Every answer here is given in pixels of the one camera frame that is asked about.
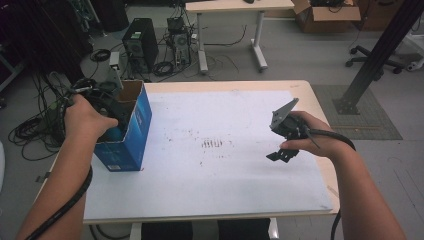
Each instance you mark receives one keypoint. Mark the open grey computer case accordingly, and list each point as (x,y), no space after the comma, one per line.
(181,48)

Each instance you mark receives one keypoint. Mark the black computer tower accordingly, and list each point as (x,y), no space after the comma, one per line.
(141,43)

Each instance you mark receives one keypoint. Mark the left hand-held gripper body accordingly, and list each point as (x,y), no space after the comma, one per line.
(100,91)

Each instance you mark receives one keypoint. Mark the white power unit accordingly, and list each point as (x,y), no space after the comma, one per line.
(114,56)

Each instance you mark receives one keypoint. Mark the person's left leg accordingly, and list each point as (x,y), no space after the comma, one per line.
(166,231)

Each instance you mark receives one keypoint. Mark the person's left hand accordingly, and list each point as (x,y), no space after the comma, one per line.
(83,121)

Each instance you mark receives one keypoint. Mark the small black device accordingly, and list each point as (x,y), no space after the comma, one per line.
(175,24)

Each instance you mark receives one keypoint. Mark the dark curtain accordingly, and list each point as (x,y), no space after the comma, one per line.
(43,33)

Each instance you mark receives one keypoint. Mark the person's right hand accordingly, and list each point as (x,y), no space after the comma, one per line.
(320,145)

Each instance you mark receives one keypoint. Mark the black office chair base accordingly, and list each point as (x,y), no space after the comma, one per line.
(361,51)

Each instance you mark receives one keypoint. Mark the white desk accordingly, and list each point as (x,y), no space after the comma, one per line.
(233,5)

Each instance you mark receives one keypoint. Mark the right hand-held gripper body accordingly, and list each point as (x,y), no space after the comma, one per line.
(291,128)

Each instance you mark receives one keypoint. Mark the open brown cardboard box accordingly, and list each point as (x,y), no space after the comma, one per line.
(328,15)

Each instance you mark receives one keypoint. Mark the brown cabinet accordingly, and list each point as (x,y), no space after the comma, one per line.
(375,16)

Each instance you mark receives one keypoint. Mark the white plastic object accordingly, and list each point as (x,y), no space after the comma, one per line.
(415,65)

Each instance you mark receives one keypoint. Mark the grey floor mat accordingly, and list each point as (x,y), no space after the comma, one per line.
(366,123)

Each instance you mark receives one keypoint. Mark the white paper sheet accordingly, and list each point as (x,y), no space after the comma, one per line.
(206,186)

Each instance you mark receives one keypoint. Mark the blue cardboard box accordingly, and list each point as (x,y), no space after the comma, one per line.
(133,146)

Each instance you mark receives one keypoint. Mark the black tape strip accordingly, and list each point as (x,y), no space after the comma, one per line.
(42,177)

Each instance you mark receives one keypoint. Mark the black metal post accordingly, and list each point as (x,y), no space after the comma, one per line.
(383,50)

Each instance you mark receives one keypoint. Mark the person's leg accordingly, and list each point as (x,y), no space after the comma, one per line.
(243,230)
(166,231)

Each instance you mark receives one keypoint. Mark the person's right leg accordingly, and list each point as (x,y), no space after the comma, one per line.
(243,230)

